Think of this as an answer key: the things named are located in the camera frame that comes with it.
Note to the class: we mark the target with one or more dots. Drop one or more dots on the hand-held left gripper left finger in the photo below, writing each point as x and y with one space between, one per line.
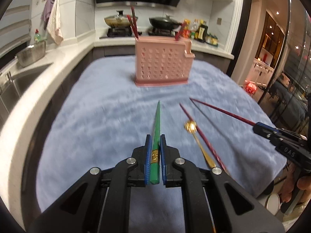
148 161

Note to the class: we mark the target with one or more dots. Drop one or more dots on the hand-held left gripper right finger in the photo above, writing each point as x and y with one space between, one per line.
163 161

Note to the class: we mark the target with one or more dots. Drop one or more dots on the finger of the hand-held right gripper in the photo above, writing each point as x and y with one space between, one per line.
267 127
263 133

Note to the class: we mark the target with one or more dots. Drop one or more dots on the green chopstick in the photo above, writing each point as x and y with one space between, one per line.
156 126

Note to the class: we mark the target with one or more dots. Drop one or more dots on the gold flower spoon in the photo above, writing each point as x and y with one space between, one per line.
190 127

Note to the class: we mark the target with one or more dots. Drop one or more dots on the dark red chopstick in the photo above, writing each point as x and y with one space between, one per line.
176 35
188 116
218 110
133 21

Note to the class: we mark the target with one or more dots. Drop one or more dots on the pink perforated utensil holder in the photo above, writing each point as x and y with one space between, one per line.
160 63

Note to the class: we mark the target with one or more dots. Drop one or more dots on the person's right hand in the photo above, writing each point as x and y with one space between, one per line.
288 189

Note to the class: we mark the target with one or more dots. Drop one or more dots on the blue fleece blanket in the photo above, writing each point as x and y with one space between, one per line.
97 116

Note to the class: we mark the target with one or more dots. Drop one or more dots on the condiment jar set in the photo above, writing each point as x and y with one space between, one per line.
211 40

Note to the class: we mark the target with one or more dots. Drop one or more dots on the dark sauce bottle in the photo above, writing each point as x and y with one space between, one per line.
202 32

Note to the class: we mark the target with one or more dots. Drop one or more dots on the clear plastic bottle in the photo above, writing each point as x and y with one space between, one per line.
195 26

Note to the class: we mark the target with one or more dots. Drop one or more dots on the white kitchen counter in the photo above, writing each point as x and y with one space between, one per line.
73 58

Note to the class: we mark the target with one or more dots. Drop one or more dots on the yellow packet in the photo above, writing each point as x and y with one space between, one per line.
187 23

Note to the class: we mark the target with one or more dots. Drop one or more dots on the black gas stove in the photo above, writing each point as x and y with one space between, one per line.
116 32

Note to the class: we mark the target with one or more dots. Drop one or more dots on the black wok with lid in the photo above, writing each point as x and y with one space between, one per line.
165 23

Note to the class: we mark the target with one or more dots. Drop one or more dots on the wok with glass lid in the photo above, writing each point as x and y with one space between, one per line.
119 20

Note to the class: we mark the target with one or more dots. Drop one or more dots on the steel sink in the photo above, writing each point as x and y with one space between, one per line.
21 85

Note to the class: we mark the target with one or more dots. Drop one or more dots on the metal basin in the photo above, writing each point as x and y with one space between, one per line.
31 54

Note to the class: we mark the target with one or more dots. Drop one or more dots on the chrome faucet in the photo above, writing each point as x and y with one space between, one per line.
9 77

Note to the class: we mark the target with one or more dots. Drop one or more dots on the green dish soap bottle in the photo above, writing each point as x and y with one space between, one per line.
37 37

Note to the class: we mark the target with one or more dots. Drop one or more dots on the white hanging towel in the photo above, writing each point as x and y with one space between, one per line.
55 21

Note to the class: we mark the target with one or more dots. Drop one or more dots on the purple hanging cloth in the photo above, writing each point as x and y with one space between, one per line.
46 11

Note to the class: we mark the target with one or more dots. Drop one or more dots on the window blind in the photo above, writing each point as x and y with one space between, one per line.
13 17

